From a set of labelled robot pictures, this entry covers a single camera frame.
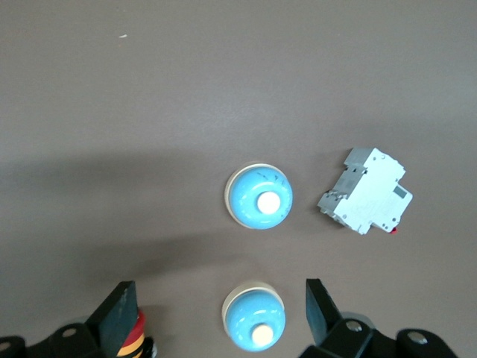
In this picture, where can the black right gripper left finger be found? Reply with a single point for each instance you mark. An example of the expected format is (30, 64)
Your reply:
(112, 320)

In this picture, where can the red yellow emergency stop button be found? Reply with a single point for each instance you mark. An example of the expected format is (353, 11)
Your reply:
(138, 337)

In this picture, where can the white circuit breaker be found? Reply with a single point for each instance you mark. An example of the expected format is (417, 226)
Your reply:
(369, 194)

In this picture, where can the brown table cover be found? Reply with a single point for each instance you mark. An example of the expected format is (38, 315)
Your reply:
(149, 93)

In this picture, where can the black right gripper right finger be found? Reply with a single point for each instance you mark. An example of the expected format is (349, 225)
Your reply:
(328, 328)

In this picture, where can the blue desk bell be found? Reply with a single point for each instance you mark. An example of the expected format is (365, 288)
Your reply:
(246, 209)
(246, 317)

